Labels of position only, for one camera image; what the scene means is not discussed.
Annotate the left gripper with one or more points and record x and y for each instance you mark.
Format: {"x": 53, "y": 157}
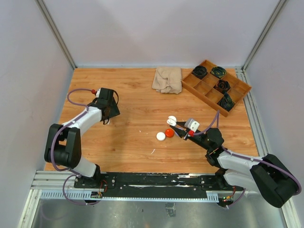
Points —
{"x": 115, "y": 110}

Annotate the white earbud charging case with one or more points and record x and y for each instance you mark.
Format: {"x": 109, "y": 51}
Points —
{"x": 160, "y": 136}

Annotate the orange round case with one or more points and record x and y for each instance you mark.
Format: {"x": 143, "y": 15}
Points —
{"x": 169, "y": 133}

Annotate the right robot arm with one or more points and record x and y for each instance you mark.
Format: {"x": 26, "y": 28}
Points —
{"x": 264, "y": 175}

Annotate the dark rolled sock middle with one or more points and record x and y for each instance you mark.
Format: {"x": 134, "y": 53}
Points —
{"x": 222, "y": 86}

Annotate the dark rolled sock top-left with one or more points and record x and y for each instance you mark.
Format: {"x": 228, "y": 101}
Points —
{"x": 200, "y": 72}

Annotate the dark rolled sock top-right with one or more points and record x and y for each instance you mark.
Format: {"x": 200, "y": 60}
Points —
{"x": 218, "y": 72}

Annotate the white round case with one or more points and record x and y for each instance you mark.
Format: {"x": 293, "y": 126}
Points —
{"x": 172, "y": 121}

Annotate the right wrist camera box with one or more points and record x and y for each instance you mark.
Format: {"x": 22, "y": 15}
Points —
{"x": 192, "y": 124}

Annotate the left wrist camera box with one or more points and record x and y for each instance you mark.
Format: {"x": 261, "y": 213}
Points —
{"x": 97, "y": 94}

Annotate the dark rolled sock bottom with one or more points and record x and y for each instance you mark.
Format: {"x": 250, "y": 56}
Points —
{"x": 226, "y": 102}

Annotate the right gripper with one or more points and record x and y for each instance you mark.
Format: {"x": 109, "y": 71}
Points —
{"x": 181, "y": 133}

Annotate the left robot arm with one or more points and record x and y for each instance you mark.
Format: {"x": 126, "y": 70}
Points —
{"x": 63, "y": 148}

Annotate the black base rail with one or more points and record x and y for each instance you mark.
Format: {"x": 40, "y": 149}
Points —
{"x": 153, "y": 186}

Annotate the wooden compartment tray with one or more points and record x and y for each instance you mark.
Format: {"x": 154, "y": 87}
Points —
{"x": 204, "y": 89}

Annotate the beige folded cloth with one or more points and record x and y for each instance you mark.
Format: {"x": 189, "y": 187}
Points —
{"x": 167, "y": 80}

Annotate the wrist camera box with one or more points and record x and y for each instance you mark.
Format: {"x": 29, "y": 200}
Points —
{"x": 192, "y": 124}
{"x": 97, "y": 94}

